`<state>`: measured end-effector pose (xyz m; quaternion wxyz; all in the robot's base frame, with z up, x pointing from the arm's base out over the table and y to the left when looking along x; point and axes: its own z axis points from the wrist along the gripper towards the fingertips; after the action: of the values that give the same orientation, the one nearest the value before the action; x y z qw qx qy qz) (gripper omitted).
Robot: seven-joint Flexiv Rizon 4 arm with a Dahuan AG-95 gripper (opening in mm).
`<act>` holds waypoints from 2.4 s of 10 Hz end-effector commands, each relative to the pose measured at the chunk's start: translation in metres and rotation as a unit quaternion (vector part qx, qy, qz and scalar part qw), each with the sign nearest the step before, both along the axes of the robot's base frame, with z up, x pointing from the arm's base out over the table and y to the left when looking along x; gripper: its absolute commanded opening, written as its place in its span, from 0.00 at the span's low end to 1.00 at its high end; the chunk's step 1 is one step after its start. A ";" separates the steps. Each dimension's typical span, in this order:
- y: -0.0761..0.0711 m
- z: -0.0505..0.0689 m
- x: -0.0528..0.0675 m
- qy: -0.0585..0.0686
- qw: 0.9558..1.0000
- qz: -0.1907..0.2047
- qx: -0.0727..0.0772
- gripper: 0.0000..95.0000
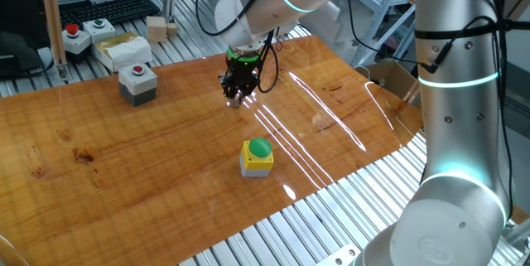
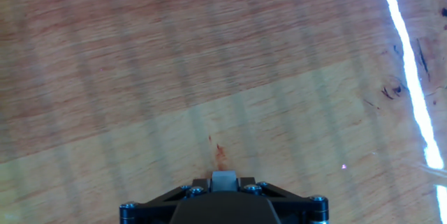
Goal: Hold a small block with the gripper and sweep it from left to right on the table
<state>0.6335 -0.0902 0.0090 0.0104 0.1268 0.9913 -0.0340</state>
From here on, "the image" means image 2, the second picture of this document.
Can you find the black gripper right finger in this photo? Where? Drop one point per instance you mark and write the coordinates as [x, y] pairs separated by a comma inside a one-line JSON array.
[[297, 208]]

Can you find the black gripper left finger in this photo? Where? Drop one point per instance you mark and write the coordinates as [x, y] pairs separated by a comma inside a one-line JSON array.
[[153, 208]]

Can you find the wood grain mat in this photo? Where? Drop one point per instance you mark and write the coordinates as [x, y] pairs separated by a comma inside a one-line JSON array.
[[139, 77]]

